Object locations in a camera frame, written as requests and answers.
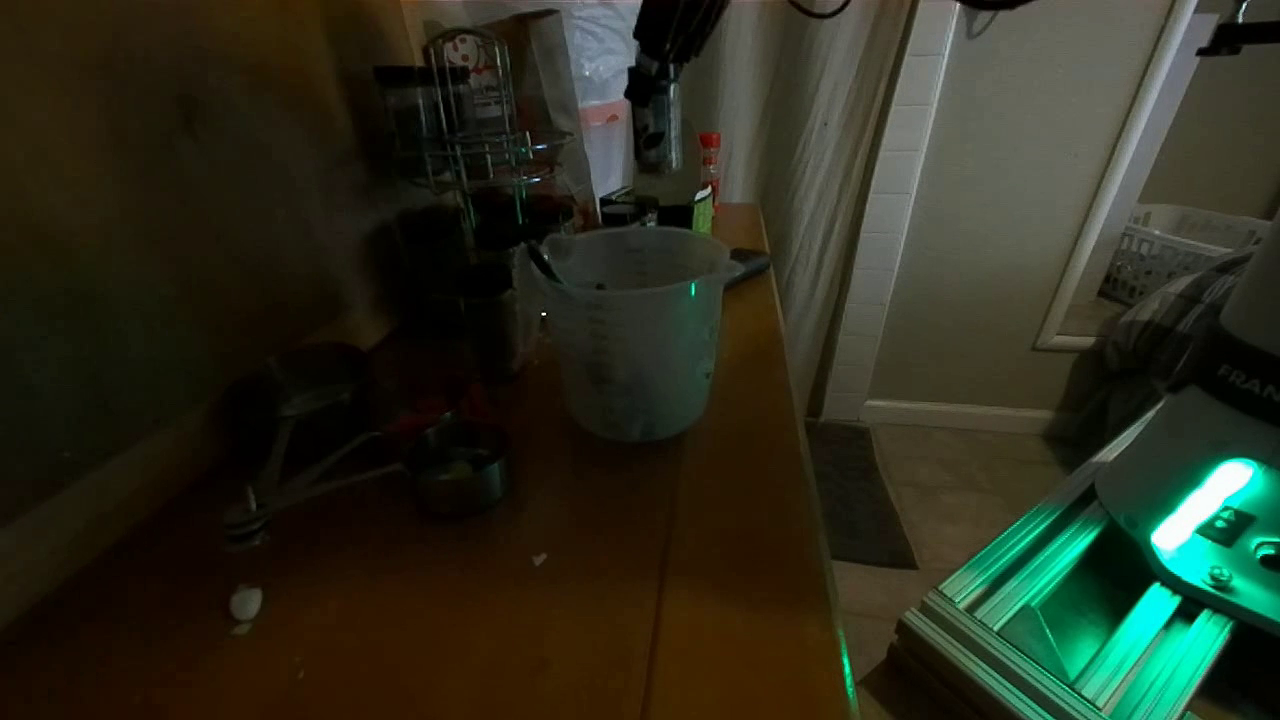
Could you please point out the white framed doorway trim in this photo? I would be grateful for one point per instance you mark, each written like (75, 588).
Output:
(1112, 175)

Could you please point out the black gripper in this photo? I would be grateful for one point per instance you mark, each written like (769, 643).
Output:
(683, 27)

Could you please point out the red spice bottle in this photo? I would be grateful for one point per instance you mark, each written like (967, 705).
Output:
(708, 161)

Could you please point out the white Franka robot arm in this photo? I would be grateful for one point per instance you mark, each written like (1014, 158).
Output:
(1205, 443)

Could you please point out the dark tool on counter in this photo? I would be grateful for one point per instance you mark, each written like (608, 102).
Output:
(300, 461)

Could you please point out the patterned grey cushion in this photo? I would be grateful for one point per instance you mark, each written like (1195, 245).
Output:
(1172, 253)

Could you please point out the small white crumpled scrap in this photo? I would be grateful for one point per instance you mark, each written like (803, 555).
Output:
(246, 603)

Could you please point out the dark grey blanket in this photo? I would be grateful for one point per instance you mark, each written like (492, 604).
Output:
(1144, 361)

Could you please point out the green and black box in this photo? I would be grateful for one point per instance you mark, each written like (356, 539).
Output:
(700, 210)

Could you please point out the black camera stand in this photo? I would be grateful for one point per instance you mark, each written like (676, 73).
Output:
(1240, 27)

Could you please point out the wooden dresser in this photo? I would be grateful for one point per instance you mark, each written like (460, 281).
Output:
(601, 572)

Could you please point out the metal measuring cup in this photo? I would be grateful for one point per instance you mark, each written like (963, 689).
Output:
(457, 469)

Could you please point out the clear plastic measuring cup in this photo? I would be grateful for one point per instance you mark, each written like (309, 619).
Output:
(635, 333)

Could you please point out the dark floor mat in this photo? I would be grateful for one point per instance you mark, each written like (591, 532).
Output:
(852, 494)

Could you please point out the small dark glass bottle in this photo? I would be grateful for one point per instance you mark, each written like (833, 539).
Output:
(658, 131)

